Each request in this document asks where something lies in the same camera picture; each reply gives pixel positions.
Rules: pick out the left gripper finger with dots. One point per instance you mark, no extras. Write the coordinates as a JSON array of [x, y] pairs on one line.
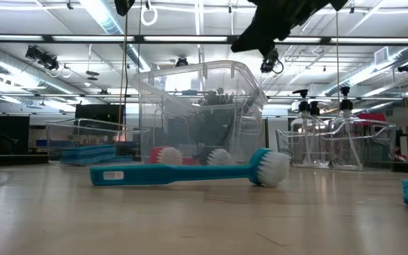
[[124, 6]]

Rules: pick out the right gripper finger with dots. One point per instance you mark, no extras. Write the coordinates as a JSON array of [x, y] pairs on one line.
[[246, 39], [264, 40]]

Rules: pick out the clear rectangular plastic tub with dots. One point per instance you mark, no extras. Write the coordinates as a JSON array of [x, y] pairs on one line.
[[175, 106]]

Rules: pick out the dark grey dish brush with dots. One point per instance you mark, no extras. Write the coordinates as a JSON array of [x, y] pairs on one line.
[[220, 157]]

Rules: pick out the potted green plant white flowers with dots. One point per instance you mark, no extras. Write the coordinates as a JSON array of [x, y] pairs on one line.
[[218, 117]]

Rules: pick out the black ceiling spotlights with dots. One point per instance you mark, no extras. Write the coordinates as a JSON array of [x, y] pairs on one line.
[[42, 58]]

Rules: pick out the black monitor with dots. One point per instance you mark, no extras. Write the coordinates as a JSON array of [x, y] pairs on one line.
[[99, 113]]

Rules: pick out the clear plastic bin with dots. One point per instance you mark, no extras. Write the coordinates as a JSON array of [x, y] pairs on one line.
[[59, 138], [377, 148]]

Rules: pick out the teal dish brush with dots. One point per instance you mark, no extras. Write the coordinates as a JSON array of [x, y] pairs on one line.
[[175, 174]]

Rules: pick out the black overhead frame beam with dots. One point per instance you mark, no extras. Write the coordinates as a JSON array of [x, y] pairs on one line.
[[138, 39]]

